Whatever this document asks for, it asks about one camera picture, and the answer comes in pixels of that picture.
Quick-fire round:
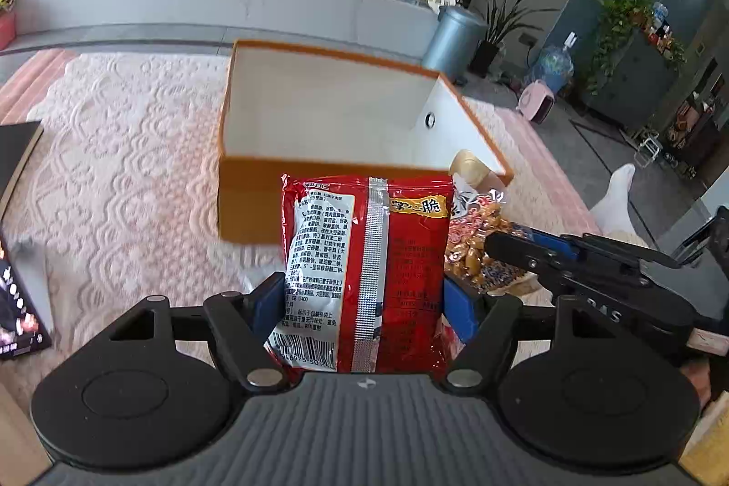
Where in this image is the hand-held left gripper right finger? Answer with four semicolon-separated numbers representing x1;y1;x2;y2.
443;276;619;390

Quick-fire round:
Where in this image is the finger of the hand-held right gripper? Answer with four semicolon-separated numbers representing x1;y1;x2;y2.
483;230;570;287
504;221;582;255

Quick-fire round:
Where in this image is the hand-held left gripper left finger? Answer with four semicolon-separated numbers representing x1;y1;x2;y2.
108;271;286;396

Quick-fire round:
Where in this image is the red printed brown snack bag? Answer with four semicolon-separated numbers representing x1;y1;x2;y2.
443;195;542;296

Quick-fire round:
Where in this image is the red snack packet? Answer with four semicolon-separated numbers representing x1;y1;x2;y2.
263;172;457;389

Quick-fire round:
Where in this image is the beige snack packet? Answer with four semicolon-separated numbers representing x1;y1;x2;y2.
449;149;509;219

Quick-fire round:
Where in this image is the orange cardboard box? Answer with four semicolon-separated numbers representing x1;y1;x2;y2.
216;39;515;245

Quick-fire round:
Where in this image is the person's white-socked leg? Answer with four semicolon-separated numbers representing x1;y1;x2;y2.
589;163;656;251

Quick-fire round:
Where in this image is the small white rack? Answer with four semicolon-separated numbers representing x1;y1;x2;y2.
635;127;662;162

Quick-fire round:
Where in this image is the small pink appliance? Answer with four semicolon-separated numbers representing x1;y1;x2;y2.
517;82;556;124

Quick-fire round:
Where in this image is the dark wooden shelf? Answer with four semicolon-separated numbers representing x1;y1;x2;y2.
666;59;724;179

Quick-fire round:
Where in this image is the blue water jug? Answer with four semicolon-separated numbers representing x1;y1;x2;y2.
527;32;576;94

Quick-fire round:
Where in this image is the grey-blue cabinet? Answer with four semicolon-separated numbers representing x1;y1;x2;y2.
584;16;684;128

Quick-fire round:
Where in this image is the tall-leaf plant in black pot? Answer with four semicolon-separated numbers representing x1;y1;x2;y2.
467;0;562;77

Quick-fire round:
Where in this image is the blue-grey trash can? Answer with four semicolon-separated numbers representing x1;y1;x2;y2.
421;5;489;82

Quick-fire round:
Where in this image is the pink white patterned rug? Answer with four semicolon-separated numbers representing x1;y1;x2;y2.
0;47;605;407

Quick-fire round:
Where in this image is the green trailing plant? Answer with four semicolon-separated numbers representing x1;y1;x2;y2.
581;0;656;94

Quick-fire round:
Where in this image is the black magazine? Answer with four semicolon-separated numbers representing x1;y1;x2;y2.
0;230;53;363

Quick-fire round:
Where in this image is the light wooden board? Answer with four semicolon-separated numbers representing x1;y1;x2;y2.
0;389;49;486

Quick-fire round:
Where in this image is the pink box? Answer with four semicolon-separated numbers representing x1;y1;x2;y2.
0;10;18;51

